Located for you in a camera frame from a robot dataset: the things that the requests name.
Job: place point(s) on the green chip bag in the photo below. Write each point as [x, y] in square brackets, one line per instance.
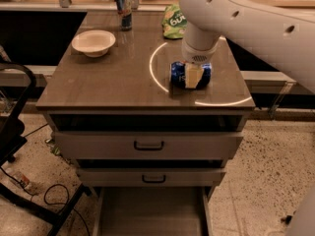
[174, 22]

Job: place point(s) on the blue pepsi can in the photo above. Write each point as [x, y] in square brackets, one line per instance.
[177, 74]

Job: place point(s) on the grey drawer cabinet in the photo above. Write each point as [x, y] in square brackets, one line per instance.
[98, 107]

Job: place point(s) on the top drawer black handle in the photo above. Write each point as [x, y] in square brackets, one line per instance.
[148, 147]

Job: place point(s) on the red bull can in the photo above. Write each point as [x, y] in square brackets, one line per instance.
[125, 13]

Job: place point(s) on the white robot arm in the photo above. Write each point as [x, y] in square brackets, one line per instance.
[283, 38]

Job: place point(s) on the black chair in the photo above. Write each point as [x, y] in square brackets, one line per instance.
[11, 140]

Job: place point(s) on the drawer black handle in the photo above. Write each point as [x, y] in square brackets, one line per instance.
[148, 147]
[153, 179]

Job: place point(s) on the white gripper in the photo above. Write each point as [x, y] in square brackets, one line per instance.
[198, 55]

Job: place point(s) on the black object on floor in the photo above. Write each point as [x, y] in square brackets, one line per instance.
[287, 219]

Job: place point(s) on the white bowl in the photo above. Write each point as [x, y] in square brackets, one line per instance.
[93, 43]

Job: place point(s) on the middle drawer black handle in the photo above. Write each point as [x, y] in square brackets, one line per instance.
[153, 179]

